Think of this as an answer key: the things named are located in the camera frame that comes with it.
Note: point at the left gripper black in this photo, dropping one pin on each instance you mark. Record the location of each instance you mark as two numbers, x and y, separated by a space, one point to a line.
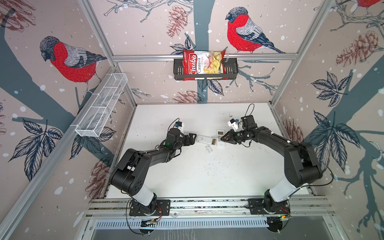
191 141

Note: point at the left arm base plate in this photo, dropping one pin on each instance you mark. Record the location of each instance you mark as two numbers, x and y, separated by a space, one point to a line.
154 209

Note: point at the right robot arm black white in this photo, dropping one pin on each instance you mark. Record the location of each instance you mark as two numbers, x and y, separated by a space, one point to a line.
301 165

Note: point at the white wire mesh shelf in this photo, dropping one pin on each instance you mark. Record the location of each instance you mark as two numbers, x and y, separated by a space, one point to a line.
95 119

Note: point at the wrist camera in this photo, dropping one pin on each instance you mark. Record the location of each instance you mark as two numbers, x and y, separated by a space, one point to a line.
179 125
234 124

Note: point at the red cassava chips bag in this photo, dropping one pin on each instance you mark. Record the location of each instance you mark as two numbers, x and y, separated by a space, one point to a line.
203 62

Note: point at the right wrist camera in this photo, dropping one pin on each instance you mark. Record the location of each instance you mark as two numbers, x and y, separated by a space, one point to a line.
234 124

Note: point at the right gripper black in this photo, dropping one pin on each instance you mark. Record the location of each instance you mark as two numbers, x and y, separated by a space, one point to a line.
229 134

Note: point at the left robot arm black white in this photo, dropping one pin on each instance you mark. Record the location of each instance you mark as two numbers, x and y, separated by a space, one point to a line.
130 173

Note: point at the black wall basket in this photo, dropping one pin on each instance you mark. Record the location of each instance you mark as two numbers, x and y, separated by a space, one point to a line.
230 65

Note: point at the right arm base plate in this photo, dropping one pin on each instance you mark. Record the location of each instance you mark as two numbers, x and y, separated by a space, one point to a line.
263 207

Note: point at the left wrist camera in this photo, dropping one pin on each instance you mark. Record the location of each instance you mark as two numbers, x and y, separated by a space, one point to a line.
179 125

